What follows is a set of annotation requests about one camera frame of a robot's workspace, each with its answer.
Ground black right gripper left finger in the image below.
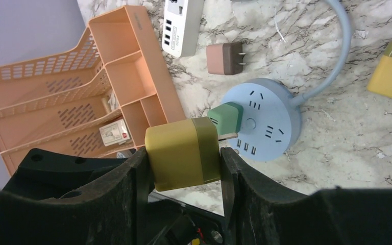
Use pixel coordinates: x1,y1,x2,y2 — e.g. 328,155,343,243
0,148,151,244

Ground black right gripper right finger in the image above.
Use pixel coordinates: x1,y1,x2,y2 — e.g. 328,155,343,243
220,148,392,244

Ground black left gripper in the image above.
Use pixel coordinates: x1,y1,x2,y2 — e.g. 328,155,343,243
2,148,127,200

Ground green charger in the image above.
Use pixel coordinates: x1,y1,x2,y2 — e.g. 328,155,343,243
207,102,243,135

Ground white box in organizer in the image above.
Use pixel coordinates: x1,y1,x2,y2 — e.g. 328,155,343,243
99,119,131,146

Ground blue round power socket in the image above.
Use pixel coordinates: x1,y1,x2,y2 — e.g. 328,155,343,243
221,78,302,161

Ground orange plastic file organizer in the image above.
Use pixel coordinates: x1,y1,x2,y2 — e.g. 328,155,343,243
0,5,185,174

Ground brown pink small charger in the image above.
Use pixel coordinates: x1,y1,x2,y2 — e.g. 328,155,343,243
206,42,246,76

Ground white power strip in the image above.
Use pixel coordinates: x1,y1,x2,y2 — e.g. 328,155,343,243
161,0,205,58

